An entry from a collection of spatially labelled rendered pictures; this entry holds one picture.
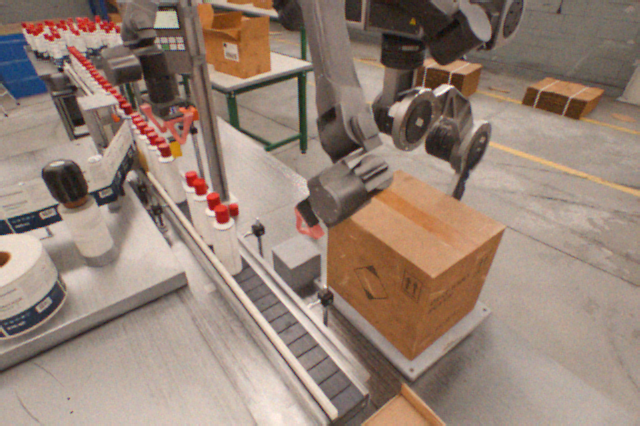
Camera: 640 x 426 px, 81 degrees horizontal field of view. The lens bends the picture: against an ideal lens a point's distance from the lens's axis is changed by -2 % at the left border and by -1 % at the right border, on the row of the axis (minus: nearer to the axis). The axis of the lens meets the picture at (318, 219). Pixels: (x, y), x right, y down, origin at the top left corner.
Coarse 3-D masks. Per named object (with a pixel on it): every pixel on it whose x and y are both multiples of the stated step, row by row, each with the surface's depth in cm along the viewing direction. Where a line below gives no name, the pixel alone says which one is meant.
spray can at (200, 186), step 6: (198, 180) 99; (204, 180) 99; (198, 186) 98; (204, 186) 99; (198, 192) 99; (204, 192) 99; (210, 192) 102; (198, 198) 99; (204, 198) 100; (198, 204) 100; (204, 204) 100; (198, 210) 102; (204, 210) 101; (198, 216) 103; (204, 216) 103; (204, 222) 104; (204, 228) 105; (204, 234) 107; (210, 234) 107; (204, 240) 109; (210, 240) 108
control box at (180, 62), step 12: (120, 0) 95; (168, 0) 95; (120, 12) 97; (180, 12) 97; (180, 24) 98; (168, 60) 104; (180, 60) 104; (192, 60) 105; (180, 72) 106; (192, 72) 107
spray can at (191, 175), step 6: (186, 174) 101; (192, 174) 101; (186, 180) 102; (192, 180) 101; (186, 186) 104; (192, 186) 103; (186, 192) 103; (192, 192) 103; (192, 198) 104; (192, 204) 105; (192, 210) 107; (192, 216) 108; (198, 222) 109; (198, 228) 110
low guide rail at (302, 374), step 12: (180, 216) 115; (192, 228) 110; (216, 264) 98; (228, 276) 95; (252, 312) 86; (264, 324) 83; (276, 336) 81; (288, 360) 77; (300, 372) 74; (312, 384) 72; (324, 396) 70; (324, 408) 70
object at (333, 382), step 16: (192, 224) 117; (240, 256) 106; (240, 272) 101; (256, 272) 101; (240, 288) 96; (256, 288) 96; (256, 304) 92; (272, 304) 92; (256, 320) 88; (272, 320) 89; (288, 320) 88; (288, 336) 85; (304, 336) 85; (304, 352) 82; (320, 352) 82; (304, 368) 79; (320, 368) 79; (336, 368) 79; (304, 384) 76; (320, 384) 76; (336, 384) 76; (352, 384) 76; (336, 400) 73; (352, 400) 73
